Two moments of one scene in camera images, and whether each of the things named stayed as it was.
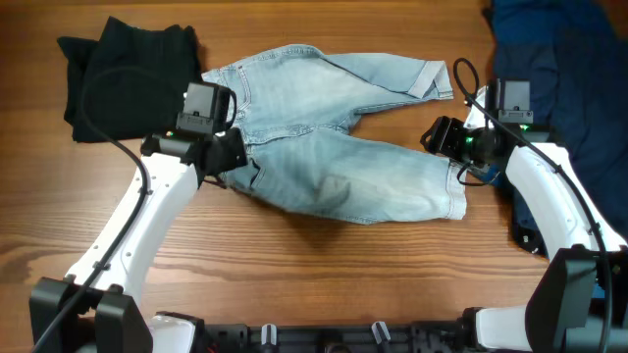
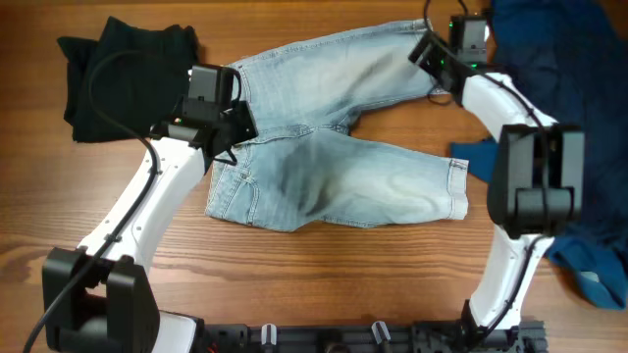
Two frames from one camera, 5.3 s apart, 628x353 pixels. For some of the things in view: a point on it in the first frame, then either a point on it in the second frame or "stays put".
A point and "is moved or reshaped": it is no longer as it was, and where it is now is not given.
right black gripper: x=444 y=135 -> x=429 y=62
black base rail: x=380 y=337 stays put
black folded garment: x=130 y=83 stays put
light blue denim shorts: x=295 y=114 is moved or reshaped
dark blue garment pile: x=575 y=52 stays put
